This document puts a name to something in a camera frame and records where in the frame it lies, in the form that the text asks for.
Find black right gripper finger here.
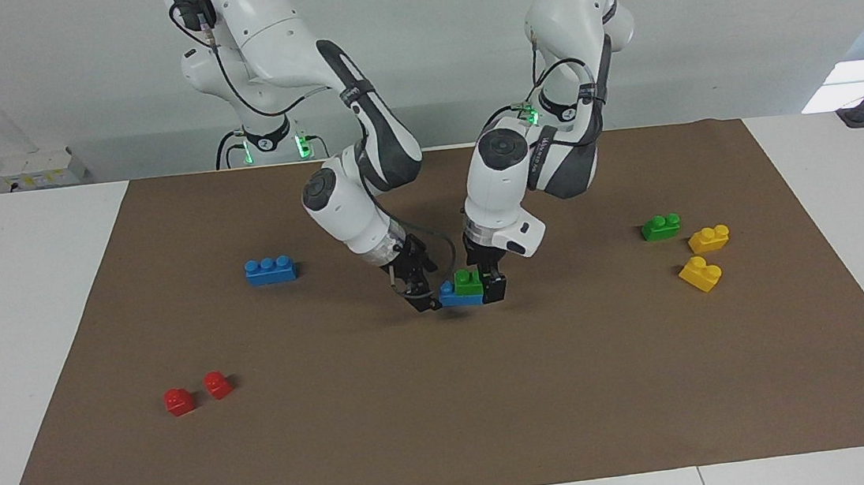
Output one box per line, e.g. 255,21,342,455
389,266,421,303
413,266,444,314

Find green two-stud toy block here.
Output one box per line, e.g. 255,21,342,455
640,212,683,243
452,267,485,298

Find blue three-stud toy block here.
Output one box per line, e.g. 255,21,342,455
436,277,486,310
243,254,298,287

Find yellow two-stud toy block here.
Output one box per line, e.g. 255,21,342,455
686,223,732,255
676,254,724,296

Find red one-stud toy block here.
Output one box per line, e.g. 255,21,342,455
202,370,235,401
163,386,197,418

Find brown table mat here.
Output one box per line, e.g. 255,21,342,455
0,104,864,485

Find white power strip box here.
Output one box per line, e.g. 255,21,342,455
0,144,91,194

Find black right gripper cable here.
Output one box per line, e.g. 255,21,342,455
170,0,462,334

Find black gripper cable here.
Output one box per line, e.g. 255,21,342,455
170,0,462,334
473,35,608,161

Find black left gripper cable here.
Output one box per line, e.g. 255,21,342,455
473,35,608,161

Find black arm base cable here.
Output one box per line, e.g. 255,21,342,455
212,130,245,171

